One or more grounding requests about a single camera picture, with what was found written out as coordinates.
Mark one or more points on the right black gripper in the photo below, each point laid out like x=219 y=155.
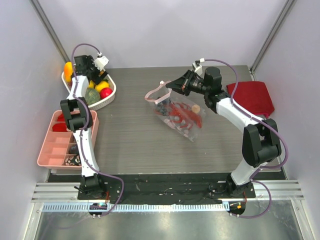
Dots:
x=186 y=82

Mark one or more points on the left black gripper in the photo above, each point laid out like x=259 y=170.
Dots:
x=96 y=79

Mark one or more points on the black toy grapes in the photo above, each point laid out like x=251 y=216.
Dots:
x=163 y=108

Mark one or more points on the clear zip top bag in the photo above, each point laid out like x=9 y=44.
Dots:
x=153 y=97

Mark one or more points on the beige toy garlic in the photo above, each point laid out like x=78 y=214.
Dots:
x=195 y=108

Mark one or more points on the red plastic lobster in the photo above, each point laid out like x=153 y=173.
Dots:
x=182 y=115

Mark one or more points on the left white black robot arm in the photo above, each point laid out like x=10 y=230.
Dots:
x=79 y=120

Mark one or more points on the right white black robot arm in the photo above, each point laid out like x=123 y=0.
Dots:
x=260 y=141

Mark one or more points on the yellow toy lemon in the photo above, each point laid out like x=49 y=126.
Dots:
x=98 y=87

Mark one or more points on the red toy apple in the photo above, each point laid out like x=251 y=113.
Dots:
x=105 y=92

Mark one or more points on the green toy pumpkin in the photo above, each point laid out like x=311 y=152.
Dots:
x=92 y=96

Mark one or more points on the yellow orange toy pepper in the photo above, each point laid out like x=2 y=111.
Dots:
x=68 y=71

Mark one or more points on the white plastic basket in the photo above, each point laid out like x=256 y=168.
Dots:
x=103 y=102

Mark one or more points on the red felt pieces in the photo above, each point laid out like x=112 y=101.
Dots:
x=60 y=125

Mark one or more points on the red folded cloth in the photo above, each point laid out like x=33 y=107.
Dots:
x=254 y=97

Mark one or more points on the pink compartment tray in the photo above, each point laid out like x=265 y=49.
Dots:
x=54 y=147

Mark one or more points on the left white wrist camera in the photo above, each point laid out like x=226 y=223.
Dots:
x=101 y=61

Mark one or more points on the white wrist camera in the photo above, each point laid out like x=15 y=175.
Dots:
x=197 y=67
x=101 y=61

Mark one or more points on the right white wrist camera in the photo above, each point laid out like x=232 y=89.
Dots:
x=197 y=67

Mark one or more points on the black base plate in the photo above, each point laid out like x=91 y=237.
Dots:
x=166 y=189

